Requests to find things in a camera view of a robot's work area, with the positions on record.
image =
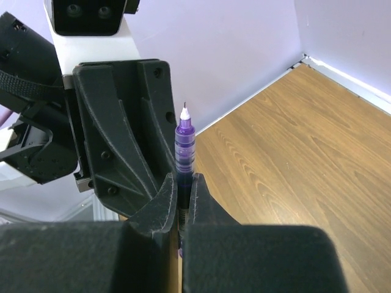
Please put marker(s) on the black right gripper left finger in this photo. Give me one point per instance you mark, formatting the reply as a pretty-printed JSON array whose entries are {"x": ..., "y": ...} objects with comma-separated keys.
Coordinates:
[{"x": 137, "y": 255}]

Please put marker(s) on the dark purple pen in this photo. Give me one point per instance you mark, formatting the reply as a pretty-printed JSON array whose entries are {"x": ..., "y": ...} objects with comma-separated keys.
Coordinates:
[{"x": 185, "y": 145}]

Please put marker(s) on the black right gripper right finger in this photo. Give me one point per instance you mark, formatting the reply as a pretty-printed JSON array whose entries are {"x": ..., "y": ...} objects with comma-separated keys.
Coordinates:
[{"x": 222, "y": 255}]

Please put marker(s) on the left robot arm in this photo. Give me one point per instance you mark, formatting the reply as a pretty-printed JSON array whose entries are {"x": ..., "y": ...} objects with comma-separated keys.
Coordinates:
[{"x": 39, "y": 145}]

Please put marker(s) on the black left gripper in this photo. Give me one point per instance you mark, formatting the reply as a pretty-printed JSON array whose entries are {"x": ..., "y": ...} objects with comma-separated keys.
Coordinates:
[{"x": 103, "y": 130}]

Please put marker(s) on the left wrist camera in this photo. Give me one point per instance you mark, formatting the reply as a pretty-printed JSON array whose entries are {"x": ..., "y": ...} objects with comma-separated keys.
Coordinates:
[{"x": 91, "y": 31}]

